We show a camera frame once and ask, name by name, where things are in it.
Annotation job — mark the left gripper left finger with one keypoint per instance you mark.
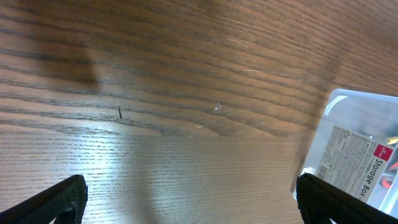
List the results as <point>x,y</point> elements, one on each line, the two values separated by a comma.
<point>63,202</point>

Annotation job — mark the yellow black screwdriver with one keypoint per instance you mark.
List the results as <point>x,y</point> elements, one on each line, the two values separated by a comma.
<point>392,140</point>

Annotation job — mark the clear plastic container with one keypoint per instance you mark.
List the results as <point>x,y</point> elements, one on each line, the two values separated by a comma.
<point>349,149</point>

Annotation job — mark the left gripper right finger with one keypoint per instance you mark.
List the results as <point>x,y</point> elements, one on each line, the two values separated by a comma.
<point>321,203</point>

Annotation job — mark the red handled pliers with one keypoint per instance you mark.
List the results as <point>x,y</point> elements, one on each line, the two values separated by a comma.
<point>389,176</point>

